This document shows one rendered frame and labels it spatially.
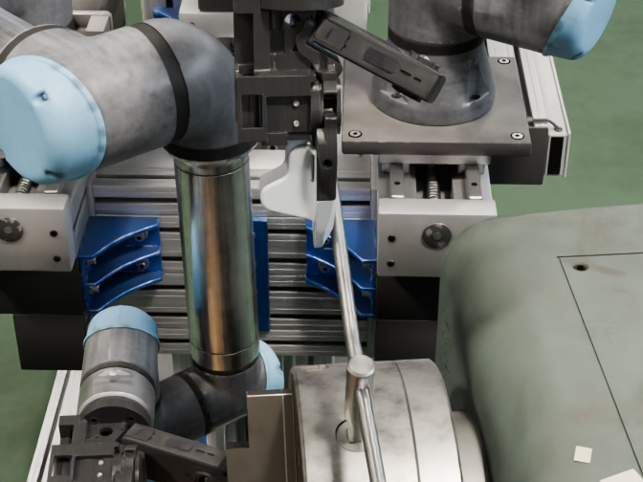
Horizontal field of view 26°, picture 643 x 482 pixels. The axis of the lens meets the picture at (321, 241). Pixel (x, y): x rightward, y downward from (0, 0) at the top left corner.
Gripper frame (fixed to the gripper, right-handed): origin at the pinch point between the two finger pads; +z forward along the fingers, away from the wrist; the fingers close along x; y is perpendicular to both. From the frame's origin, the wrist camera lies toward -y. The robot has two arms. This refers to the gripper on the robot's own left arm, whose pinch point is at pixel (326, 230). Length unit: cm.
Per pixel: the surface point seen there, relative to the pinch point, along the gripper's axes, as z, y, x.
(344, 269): 2.2, -1.2, 3.1
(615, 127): 62, -105, -270
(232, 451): 19.5, 8.3, 0.5
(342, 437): 14.5, -0.4, 8.6
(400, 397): 12.9, -5.6, 4.9
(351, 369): 6.8, -0.8, 12.7
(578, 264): 7.0, -23.8, -9.1
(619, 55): 50, -118, -312
